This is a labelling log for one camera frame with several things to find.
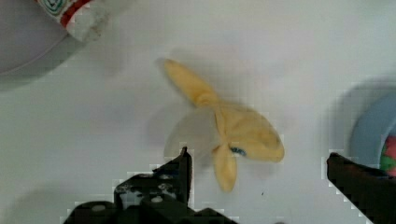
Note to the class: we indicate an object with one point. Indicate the red plush strawberry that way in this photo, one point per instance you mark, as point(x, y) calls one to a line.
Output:
point(388, 156)

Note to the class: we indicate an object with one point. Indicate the blue mug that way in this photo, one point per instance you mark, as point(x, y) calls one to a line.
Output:
point(372, 129)

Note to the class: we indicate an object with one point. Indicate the grey round plate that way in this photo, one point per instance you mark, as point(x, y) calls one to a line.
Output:
point(32, 44)

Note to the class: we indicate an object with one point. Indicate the red plush ketchup bottle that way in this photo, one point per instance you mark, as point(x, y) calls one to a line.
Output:
point(85, 20)

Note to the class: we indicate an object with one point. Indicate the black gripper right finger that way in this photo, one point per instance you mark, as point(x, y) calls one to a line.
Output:
point(371, 190)

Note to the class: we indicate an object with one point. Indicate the yellow plush peeled banana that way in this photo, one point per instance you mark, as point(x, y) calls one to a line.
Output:
point(219, 129)

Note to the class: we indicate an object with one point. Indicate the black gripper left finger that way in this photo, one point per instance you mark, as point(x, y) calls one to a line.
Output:
point(161, 197)

